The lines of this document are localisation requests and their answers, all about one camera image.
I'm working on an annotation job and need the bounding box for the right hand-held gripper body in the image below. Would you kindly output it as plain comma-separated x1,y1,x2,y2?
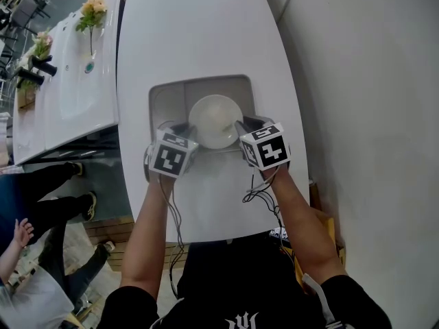
239,115,293,173

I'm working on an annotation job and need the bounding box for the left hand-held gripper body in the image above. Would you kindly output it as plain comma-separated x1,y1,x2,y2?
146,120,200,180

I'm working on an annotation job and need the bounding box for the white round plate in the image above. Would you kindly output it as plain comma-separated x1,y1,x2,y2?
187,94,244,149

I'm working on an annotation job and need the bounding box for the person's right forearm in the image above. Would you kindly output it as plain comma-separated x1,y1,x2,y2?
259,166,348,286

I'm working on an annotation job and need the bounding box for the person's left forearm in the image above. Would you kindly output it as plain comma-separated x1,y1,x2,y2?
119,171,181,293

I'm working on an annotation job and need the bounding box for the gray compartment tray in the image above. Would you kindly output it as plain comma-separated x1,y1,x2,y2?
148,74,257,154

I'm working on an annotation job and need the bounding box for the wooden pallet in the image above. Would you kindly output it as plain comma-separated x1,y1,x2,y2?
83,217,193,273

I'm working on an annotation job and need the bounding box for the person's black t-shirt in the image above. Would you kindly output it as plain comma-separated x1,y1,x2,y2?
97,230,394,329

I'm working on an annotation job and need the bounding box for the yellow artificial flower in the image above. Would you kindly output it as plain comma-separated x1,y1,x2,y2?
74,0,108,57

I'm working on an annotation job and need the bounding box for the black faucet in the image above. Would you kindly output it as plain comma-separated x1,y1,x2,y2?
11,66,46,87
26,53,58,77

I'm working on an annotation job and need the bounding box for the pink artificial flower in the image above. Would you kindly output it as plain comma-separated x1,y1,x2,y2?
29,28,55,60

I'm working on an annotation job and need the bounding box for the gray chair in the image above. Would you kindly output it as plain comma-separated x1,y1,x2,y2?
9,0,53,36

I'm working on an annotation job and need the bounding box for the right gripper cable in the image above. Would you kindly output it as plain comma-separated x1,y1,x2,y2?
241,167,296,263

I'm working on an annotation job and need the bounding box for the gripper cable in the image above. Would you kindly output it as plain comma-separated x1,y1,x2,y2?
156,175,188,301
241,167,296,263

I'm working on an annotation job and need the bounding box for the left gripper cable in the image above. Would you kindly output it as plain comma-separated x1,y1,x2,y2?
156,175,188,301

